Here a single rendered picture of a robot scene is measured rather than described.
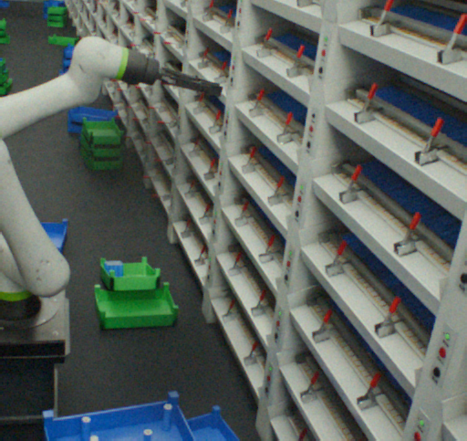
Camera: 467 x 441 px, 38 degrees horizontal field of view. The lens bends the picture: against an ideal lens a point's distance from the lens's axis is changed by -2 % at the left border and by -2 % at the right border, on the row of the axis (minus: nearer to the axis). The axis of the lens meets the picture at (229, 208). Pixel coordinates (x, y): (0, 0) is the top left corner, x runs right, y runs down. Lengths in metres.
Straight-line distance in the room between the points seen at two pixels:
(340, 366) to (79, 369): 1.05
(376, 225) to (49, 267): 0.85
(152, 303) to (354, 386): 1.34
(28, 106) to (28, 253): 0.39
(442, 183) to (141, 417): 0.84
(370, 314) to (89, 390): 1.12
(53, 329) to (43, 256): 0.28
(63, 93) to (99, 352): 1.01
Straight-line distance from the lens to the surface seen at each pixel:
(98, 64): 1.89
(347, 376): 1.69
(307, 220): 1.81
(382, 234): 1.49
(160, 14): 3.70
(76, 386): 2.38
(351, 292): 1.64
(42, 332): 2.02
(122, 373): 2.44
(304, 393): 1.91
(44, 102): 1.91
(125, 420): 1.61
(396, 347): 1.48
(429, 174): 1.31
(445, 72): 1.28
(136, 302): 2.82
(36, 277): 1.86
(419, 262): 1.39
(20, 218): 1.75
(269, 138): 2.05
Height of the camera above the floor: 1.47
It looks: 23 degrees down
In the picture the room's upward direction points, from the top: 7 degrees clockwise
